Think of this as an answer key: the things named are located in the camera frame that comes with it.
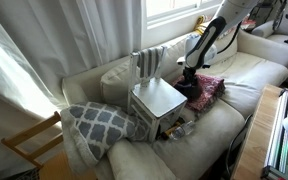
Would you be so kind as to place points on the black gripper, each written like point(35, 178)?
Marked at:
point(190, 76)

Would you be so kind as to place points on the black felt hat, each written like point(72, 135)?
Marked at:
point(192, 91)

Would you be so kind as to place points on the small white wooden chair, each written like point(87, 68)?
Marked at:
point(157, 98)

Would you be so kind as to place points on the brown wooden chair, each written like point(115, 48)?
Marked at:
point(30, 140)

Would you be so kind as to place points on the red patterned folded cloth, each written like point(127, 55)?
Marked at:
point(210, 90)

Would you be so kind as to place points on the grey striped towel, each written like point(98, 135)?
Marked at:
point(149, 63)

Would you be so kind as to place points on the clear plastic bottle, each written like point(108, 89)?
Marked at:
point(184, 130)

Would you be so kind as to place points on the yellow and black object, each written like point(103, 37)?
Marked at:
point(167, 132)

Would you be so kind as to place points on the beige fabric sofa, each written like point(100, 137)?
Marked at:
point(217, 133)

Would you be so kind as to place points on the light wooden table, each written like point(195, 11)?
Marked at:
point(250, 143)

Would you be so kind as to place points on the grey armchair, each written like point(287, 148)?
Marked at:
point(284, 36)

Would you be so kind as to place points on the plain beige cushion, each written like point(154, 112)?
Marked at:
point(137, 163)

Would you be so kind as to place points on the grey white lattice pillow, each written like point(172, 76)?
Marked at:
point(97, 128)

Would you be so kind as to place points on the white curtain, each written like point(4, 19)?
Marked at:
point(50, 50)

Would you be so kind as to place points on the aluminium frame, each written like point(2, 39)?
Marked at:
point(280, 146)

